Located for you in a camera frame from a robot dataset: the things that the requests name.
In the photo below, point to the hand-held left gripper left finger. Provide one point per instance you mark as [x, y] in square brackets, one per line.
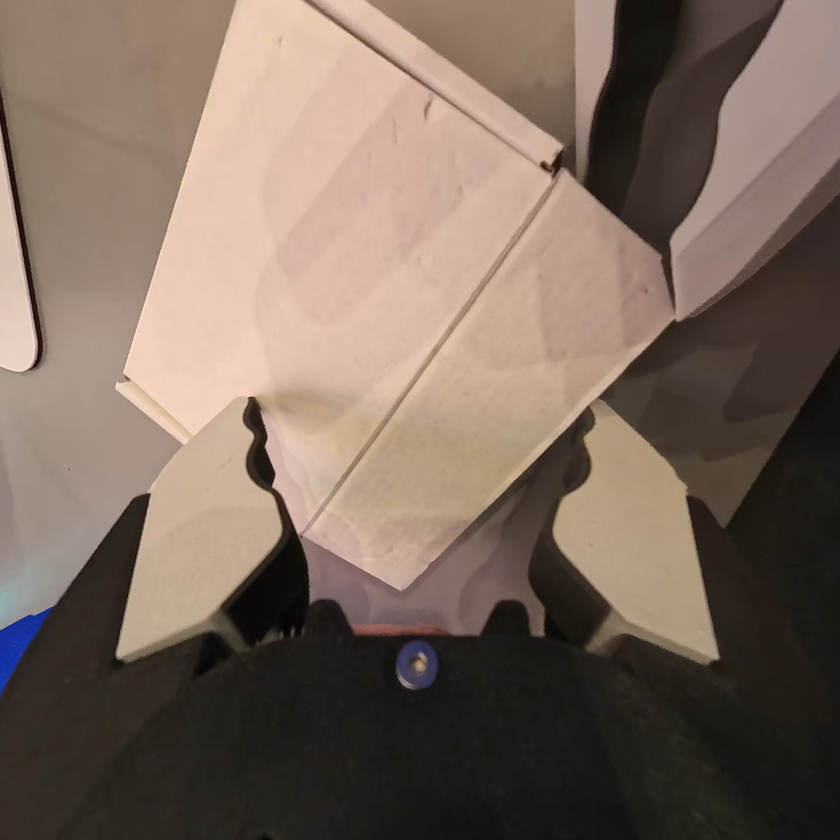
[203, 544]

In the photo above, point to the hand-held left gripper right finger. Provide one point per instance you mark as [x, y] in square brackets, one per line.
[630, 551]

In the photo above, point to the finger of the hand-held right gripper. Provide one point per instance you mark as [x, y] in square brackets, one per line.
[787, 164]
[590, 52]

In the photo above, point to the blue plastic bin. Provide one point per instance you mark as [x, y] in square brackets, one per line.
[16, 649]

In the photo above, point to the white cardboard box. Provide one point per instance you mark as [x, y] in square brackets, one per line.
[341, 262]

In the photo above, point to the white lamp base plate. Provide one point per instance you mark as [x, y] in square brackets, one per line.
[16, 262]

